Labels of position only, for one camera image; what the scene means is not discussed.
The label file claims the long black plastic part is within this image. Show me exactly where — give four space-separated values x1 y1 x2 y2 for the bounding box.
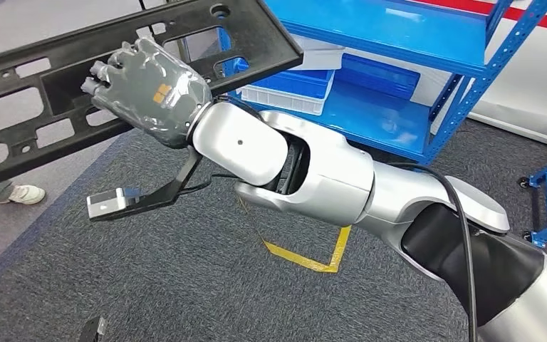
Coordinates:
0 0 305 194

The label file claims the yellow floor tape square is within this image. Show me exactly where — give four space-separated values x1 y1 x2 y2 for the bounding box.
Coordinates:
236 195 353 274

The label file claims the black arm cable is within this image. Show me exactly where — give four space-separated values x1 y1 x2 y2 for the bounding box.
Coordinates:
178 162 481 342

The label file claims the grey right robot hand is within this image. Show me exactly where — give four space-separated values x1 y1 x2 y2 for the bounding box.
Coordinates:
80 37 213 150

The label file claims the translucent white plastic bin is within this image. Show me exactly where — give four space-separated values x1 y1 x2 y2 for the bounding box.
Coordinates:
291 34 346 72

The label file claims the white car with red stripe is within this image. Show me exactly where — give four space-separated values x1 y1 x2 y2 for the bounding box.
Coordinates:
414 0 547 150

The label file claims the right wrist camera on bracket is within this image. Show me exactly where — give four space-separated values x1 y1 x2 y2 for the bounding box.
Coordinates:
85 145 204 222

